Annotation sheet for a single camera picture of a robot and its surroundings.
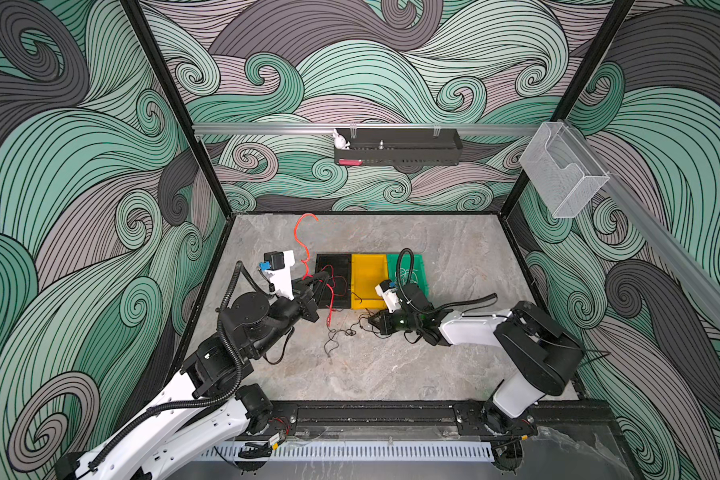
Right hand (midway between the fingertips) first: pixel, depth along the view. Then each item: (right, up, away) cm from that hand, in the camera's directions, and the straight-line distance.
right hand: (368, 321), depth 87 cm
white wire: (+10, +14, -4) cm, 18 cm away
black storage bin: (-10, +7, +9) cm, 15 cm away
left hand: (-9, +18, -27) cm, 33 cm away
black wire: (-5, -3, +2) cm, 6 cm away
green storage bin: (+17, +12, +8) cm, 22 cm away
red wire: (-20, +14, +9) cm, 26 cm away
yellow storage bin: (0, +13, +17) cm, 21 cm away
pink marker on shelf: (-6, +48, +3) cm, 49 cm away
